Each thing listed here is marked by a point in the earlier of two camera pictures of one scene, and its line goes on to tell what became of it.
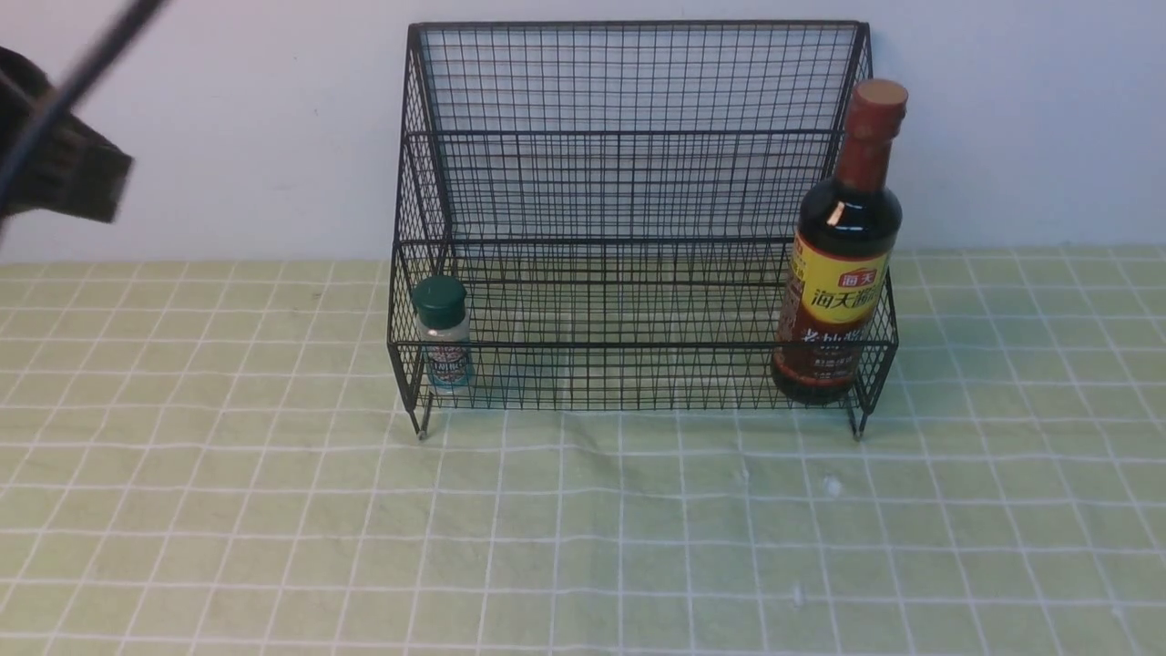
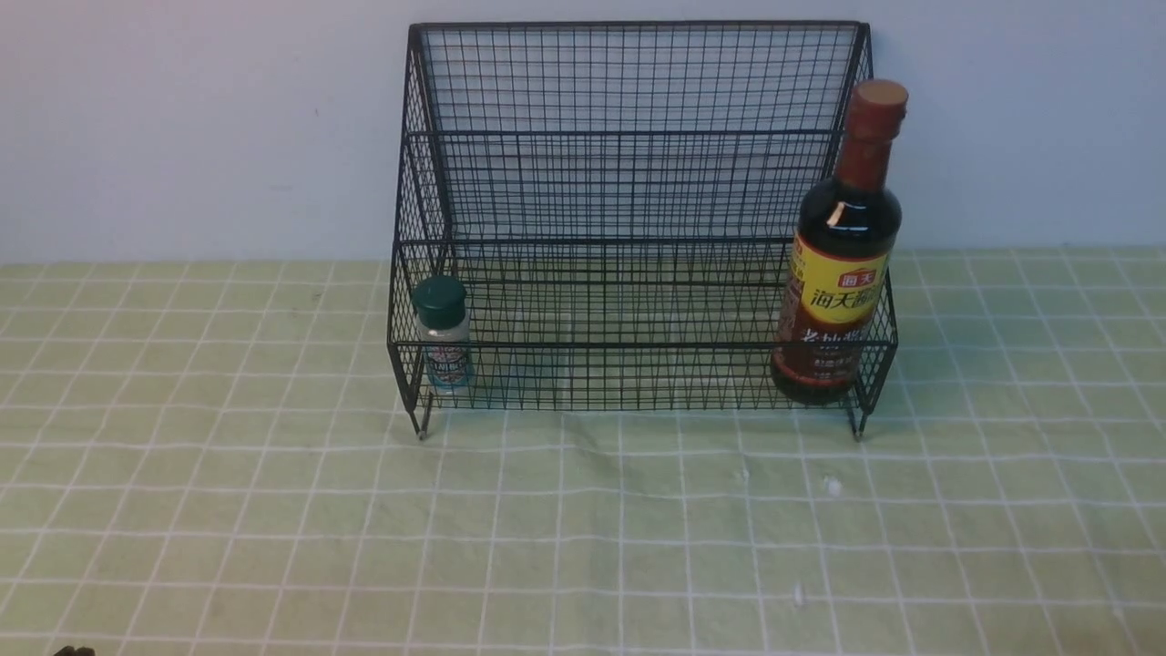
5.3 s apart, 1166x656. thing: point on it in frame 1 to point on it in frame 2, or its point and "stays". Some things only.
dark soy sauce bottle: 843,255 stays
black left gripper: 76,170 to 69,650
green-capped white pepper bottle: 444,331 stays
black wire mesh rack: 601,216 stays
